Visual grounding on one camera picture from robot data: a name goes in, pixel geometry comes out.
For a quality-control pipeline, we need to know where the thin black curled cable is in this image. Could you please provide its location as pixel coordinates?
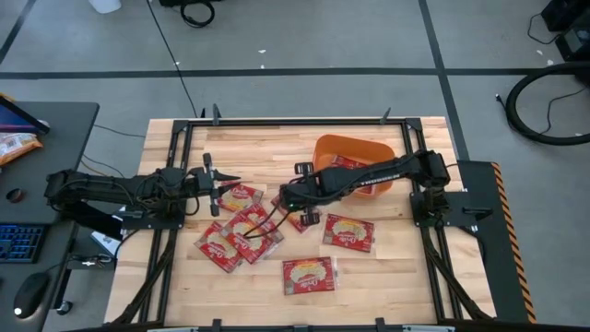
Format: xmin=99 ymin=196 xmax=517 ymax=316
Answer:
xmin=526 ymin=12 xmax=561 ymax=46

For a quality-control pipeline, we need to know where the white paper box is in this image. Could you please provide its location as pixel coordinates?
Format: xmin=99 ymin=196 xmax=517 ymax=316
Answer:
xmin=89 ymin=230 xmax=122 ymax=257

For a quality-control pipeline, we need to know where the backlit black keyboard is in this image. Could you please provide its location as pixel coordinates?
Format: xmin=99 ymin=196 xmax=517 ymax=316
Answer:
xmin=0 ymin=223 xmax=50 ymax=265

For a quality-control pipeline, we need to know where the coiled black cable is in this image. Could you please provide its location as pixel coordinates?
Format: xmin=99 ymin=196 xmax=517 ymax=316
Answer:
xmin=179 ymin=0 xmax=217 ymax=29

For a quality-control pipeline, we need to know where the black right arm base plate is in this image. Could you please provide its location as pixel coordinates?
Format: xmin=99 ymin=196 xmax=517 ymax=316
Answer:
xmin=409 ymin=188 xmax=494 ymax=230

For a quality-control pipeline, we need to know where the red Orville popcorn bag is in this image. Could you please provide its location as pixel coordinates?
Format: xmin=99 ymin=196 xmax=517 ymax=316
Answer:
xmin=321 ymin=212 xmax=376 ymax=255
xmin=270 ymin=193 xmax=309 ymax=235
xmin=216 ymin=182 xmax=266 ymax=213
xmin=218 ymin=210 xmax=281 ymax=265
xmin=280 ymin=256 xmax=337 ymax=296
xmin=193 ymin=220 xmax=244 ymax=274
xmin=327 ymin=154 xmax=375 ymax=196
xmin=239 ymin=202 xmax=285 ymax=244

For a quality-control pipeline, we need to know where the black equipment box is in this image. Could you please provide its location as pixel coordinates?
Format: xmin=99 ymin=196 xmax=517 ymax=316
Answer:
xmin=555 ymin=25 xmax=590 ymax=64
xmin=539 ymin=0 xmax=590 ymax=32

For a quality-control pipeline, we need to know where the orange plastic basket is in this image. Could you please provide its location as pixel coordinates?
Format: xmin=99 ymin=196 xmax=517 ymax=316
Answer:
xmin=312 ymin=133 xmax=396 ymax=200

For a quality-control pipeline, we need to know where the black mouse with light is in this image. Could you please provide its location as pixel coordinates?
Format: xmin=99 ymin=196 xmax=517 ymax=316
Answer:
xmin=12 ymin=271 xmax=51 ymax=320

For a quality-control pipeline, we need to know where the black aluminium table frame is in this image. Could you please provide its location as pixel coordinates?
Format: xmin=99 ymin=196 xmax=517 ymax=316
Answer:
xmin=110 ymin=117 xmax=497 ymax=325

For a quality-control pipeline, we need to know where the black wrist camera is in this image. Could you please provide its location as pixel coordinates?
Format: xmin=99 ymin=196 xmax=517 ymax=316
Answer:
xmin=183 ymin=166 xmax=207 ymax=191
xmin=279 ymin=182 xmax=301 ymax=211

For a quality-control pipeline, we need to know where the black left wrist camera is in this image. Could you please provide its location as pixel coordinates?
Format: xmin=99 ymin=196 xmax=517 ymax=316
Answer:
xmin=183 ymin=166 xmax=207 ymax=191

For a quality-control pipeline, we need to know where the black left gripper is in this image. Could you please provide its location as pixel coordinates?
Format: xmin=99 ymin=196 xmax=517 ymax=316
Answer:
xmin=202 ymin=153 xmax=243 ymax=218

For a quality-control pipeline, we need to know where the thick black hose loop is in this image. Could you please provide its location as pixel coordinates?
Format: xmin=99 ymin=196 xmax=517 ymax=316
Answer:
xmin=505 ymin=61 xmax=590 ymax=147

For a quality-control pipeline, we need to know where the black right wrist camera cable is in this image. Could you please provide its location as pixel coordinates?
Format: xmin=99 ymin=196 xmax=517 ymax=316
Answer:
xmin=242 ymin=202 xmax=296 ymax=240

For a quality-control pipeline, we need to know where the black panel with hazard stripe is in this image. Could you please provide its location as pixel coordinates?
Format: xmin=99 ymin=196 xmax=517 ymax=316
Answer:
xmin=455 ymin=160 xmax=538 ymax=325

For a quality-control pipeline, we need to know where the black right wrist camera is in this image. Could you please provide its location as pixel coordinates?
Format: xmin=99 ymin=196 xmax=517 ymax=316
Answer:
xmin=279 ymin=182 xmax=301 ymax=211

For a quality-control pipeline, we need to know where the black desk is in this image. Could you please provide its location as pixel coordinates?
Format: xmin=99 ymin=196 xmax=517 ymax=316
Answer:
xmin=0 ymin=100 xmax=100 ymax=332

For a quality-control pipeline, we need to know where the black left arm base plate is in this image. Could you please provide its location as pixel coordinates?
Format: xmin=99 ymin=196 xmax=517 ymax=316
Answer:
xmin=120 ymin=193 xmax=188 ymax=231

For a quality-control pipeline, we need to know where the laptop screen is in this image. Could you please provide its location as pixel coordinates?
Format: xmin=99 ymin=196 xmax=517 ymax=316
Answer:
xmin=0 ymin=93 xmax=51 ymax=136

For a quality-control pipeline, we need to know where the orange snack bag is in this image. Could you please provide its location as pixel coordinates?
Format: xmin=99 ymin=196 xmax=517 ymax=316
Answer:
xmin=0 ymin=132 xmax=44 ymax=167

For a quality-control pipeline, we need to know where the white bucket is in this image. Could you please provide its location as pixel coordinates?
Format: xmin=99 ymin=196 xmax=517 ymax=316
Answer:
xmin=87 ymin=0 xmax=124 ymax=15

